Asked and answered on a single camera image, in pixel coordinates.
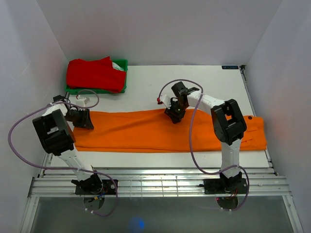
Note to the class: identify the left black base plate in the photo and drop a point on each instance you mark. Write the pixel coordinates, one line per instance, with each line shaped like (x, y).
(109, 187)

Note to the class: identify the green plastic tray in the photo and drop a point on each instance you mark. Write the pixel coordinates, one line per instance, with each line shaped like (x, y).
(94, 91)

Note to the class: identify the blue logo sticker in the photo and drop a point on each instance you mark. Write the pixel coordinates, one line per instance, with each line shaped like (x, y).
(230, 67)

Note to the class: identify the red folded trousers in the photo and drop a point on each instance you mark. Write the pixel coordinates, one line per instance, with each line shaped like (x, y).
(97, 75)

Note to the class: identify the aluminium rail frame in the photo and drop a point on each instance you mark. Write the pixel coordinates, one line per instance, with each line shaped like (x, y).
(163, 183)

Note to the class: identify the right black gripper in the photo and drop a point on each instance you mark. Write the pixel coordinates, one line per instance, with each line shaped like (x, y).
(175, 118)

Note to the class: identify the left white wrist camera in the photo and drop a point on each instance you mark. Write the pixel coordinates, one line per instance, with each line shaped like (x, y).
(82, 101)

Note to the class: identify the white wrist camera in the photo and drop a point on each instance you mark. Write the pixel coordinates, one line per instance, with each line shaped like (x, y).
(82, 101)
(164, 100)

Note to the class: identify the orange trousers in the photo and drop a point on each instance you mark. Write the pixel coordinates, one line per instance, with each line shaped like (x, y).
(147, 132)

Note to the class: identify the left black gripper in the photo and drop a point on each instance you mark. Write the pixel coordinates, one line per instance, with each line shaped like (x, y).
(86, 121)

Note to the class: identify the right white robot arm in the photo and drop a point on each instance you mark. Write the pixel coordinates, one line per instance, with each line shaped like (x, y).
(228, 124)

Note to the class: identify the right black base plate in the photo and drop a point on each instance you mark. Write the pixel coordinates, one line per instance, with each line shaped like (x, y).
(218, 186)

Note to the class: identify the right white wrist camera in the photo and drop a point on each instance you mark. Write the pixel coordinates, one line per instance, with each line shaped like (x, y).
(164, 100)

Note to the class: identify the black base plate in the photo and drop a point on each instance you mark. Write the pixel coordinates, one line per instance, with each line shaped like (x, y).
(109, 187)
(218, 186)

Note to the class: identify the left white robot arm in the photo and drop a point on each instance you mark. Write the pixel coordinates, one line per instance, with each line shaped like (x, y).
(56, 137)

